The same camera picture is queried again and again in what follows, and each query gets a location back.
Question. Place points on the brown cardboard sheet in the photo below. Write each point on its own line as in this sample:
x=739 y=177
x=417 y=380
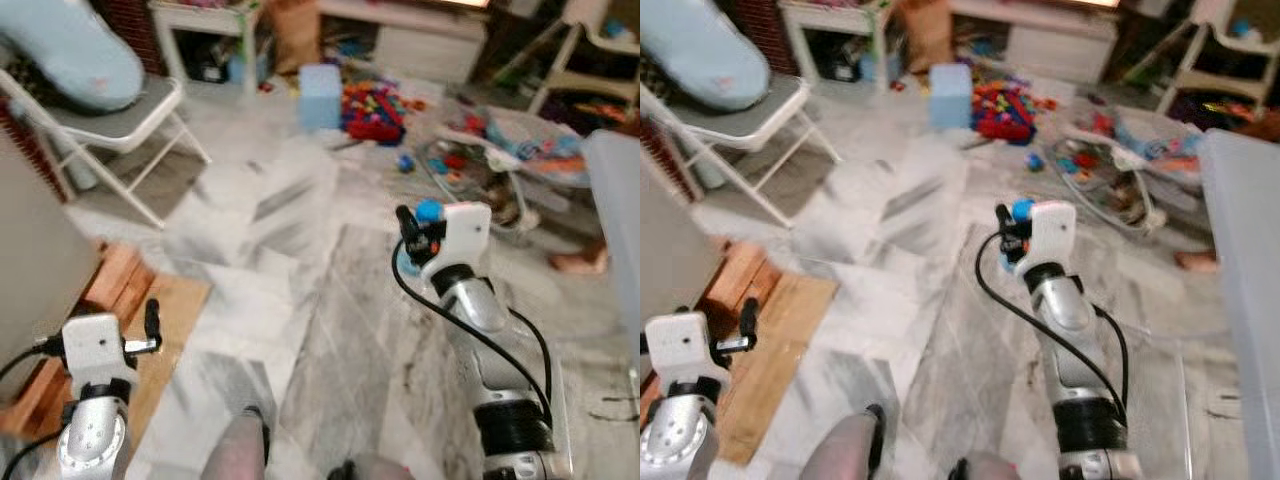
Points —
x=165 y=330
x=780 y=340

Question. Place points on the silver left robot leg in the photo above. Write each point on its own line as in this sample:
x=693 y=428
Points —
x=840 y=450
x=235 y=450

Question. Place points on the white mini fridge cabinet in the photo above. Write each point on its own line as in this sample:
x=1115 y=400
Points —
x=670 y=260
x=40 y=270

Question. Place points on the white side table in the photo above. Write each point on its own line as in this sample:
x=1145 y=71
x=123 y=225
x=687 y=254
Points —
x=200 y=15
x=830 y=15

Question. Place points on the silver robot leg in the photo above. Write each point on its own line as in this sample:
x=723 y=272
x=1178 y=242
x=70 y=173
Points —
x=990 y=470
x=840 y=450
x=235 y=450
x=375 y=470

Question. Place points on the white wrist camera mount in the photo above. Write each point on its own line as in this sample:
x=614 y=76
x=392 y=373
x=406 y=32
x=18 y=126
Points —
x=95 y=345
x=678 y=345
x=462 y=232
x=1052 y=232

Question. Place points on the silver right robot leg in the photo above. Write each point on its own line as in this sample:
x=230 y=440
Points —
x=375 y=470
x=990 y=470

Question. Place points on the person's bare foot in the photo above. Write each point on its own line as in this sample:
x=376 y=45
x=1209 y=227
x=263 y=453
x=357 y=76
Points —
x=1195 y=262
x=580 y=262

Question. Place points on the white grey folding chair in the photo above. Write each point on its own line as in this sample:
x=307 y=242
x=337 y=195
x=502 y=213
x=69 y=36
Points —
x=740 y=120
x=110 y=120

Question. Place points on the brown bag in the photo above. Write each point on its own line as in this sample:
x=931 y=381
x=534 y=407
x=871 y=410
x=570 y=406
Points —
x=925 y=35
x=293 y=35

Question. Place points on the light blue cushion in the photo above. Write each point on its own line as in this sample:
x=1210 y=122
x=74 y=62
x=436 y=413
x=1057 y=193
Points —
x=70 y=50
x=700 y=50

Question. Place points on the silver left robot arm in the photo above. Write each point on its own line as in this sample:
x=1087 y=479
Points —
x=90 y=440
x=680 y=440

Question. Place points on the baby bouncer seat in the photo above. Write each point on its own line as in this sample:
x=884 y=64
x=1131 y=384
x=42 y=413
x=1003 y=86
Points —
x=520 y=150
x=1140 y=150

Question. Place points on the light blue box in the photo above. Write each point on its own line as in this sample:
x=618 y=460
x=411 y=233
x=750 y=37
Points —
x=320 y=98
x=950 y=95

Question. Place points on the white high chair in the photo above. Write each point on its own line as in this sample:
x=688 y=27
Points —
x=1225 y=40
x=610 y=42

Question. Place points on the white drawer cabinet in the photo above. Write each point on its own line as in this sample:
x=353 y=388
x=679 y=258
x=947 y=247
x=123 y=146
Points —
x=1060 y=50
x=430 y=50

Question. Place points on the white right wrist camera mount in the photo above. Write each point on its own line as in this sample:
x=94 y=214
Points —
x=1052 y=232
x=462 y=232

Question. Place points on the red brick stack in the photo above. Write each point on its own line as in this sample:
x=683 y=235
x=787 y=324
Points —
x=115 y=285
x=735 y=280

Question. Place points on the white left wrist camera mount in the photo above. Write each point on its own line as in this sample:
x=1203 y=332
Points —
x=678 y=345
x=95 y=345

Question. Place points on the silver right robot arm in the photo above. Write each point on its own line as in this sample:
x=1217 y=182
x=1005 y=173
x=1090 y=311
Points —
x=475 y=305
x=1065 y=305

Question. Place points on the colourful toy block pile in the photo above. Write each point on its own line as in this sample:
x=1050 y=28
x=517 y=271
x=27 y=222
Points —
x=1003 y=110
x=372 y=112

